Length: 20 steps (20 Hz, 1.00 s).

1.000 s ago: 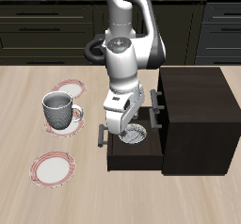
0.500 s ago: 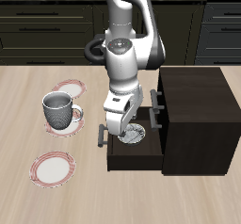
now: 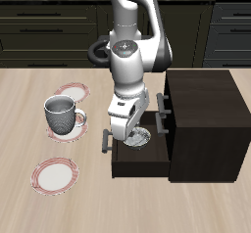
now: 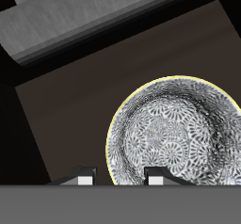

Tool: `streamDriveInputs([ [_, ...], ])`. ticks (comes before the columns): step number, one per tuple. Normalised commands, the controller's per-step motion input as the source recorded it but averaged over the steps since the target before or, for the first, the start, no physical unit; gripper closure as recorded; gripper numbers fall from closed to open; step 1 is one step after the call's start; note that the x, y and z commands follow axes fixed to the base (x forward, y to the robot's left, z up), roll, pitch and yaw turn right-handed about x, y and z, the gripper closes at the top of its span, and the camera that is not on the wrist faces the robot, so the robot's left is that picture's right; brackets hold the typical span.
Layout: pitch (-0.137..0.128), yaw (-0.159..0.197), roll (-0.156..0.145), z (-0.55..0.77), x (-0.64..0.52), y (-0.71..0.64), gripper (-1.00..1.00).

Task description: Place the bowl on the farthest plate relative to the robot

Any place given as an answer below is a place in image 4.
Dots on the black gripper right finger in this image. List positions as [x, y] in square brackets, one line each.
[156, 175]

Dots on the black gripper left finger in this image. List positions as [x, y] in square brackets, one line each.
[82, 175]

